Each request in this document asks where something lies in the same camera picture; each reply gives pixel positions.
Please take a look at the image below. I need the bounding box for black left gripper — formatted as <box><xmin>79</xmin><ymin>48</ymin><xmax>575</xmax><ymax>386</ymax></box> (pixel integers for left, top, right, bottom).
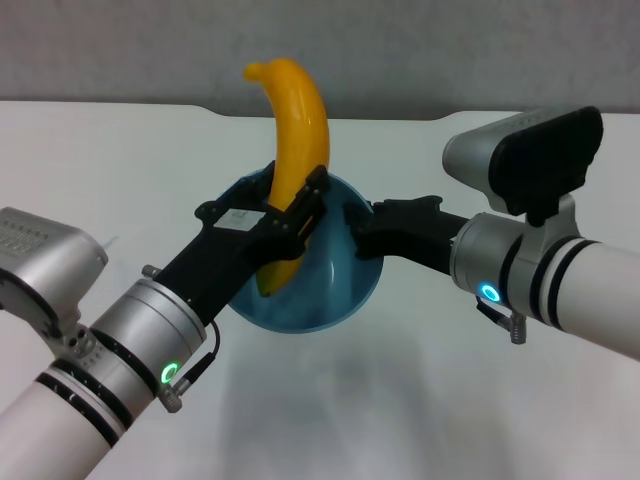
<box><xmin>148</xmin><ymin>161</ymin><xmax>332</xmax><ymax>322</ymax></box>

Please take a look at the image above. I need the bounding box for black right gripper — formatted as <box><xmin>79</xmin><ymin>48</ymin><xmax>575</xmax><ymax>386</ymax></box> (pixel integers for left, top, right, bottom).
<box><xmin>342</xmin><ymin>195</ymin><xmax>470</xmax><ymax>277</ymax></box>

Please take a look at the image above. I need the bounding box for yellow banana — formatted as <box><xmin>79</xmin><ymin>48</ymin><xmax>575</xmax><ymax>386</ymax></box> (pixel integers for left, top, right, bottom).
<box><xmin>243</xmin><ymin>57</ymin><xmax>331</xmax><ymax>299</ymax></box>

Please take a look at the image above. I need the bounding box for blue plastic bowl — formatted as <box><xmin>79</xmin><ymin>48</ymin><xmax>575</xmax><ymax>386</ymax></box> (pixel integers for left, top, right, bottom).
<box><xmin>227</xmin><ymin>167</ymin><xmax>385</xmax><ymax>335</ymax></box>

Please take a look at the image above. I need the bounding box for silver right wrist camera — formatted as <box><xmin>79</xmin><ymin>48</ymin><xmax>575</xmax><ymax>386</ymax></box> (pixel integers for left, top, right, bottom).
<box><xmin>441</xmin><ymin>105</ymin><xmax>605</xmax><ymax>227</ymax></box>

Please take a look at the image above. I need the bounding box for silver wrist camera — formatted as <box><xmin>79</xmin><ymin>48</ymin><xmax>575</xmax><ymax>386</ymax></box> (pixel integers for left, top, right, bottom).
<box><xmin>0</xmin><ymin>205</ymin><xmax>109</xmax><ymax>351</ymax></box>
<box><xmin>441</xmin><ymin>105</ymin><xmax>605</xmax><ymax>227</ymax></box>

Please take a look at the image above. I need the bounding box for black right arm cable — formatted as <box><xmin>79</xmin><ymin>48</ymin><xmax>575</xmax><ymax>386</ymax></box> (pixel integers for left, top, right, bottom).
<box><xmin>474</xmin><ymin>296</ymin><xmax>529</xmax><ymax>346</ymax></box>

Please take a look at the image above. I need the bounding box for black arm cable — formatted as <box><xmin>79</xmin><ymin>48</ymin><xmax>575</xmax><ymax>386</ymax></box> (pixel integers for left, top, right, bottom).
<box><xmin>474</xmin><ymin>296</ymin><xmax>529</xmax><ymax>346</ymax></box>
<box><xmin>159</xmin><ymin>319</ymin><xmax>222</xmax><ymax>414</ymax></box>

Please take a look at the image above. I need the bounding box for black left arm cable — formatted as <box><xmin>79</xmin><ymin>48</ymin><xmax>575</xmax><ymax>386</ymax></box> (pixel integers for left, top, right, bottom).
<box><xmin>159</xmin><ymin>319</ymin><xmax>222</xmax><ymax>414</ymax></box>

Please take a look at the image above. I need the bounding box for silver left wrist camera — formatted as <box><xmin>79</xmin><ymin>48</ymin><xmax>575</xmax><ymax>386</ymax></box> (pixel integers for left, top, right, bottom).
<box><xmin>0</xmin><ymin>205</ymin><xmax>109</xmax><ymax>351</ymax></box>

